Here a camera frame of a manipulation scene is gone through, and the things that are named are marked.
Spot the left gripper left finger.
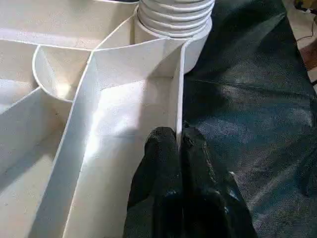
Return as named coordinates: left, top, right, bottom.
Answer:
left=123, top=126, right=184, bottom=238

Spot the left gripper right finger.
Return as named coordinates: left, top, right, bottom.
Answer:
left=178, top=120, right=260, bottom=238

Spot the white plastic table leg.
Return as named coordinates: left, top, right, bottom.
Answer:
left=137, top=0, right=215, bottom=39

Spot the black glossy mat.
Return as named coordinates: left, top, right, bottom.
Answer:
left=183, top=0, right=317, bottom=238

